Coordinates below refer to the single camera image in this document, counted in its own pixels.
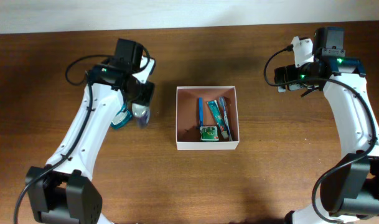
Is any purple foam soap pump bottle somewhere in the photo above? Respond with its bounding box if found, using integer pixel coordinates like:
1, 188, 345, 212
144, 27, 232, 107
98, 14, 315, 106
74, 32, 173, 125
132, 103, 150, 128

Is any blue disposable razor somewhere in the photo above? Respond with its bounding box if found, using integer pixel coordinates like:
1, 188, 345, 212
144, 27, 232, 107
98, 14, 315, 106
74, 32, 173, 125
197, 98, 204, 129

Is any teal toothpaste tube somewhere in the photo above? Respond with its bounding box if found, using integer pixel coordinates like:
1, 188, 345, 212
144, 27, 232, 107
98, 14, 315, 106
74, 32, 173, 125
207, 100, 228, 139

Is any blue white toothbrush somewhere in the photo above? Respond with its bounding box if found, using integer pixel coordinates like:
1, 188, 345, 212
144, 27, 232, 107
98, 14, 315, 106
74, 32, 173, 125
218, 96, 233, 141

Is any green white soap packet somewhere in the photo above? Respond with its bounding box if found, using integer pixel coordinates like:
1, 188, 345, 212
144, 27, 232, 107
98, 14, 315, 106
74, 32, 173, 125
200, 126, 219, 142

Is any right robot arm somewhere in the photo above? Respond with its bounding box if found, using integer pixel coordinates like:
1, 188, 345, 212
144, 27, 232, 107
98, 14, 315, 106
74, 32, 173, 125
273, 27, 379, 224

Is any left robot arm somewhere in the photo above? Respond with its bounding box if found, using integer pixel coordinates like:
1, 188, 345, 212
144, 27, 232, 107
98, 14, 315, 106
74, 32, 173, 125
13, 39, 156, 224

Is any teal mouthwash bottle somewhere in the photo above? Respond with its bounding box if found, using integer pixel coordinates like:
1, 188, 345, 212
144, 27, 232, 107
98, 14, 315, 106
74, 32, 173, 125
111, 105, 133, 129

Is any white box pink interior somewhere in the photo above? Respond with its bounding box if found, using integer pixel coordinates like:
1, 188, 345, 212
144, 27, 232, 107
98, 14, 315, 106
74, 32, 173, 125
175, 86, 240, 151

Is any right black cable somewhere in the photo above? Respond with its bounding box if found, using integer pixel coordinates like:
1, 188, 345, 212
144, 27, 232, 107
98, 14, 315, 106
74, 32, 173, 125
263, 44, 378, 223

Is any black cable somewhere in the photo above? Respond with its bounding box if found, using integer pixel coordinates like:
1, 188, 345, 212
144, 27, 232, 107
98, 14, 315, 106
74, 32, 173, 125
263, 44, 378, 223
12, 45, 151, 224

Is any left black cable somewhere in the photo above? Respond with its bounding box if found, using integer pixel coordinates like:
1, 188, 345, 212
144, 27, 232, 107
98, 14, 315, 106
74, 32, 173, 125
12, 45, 151, 224

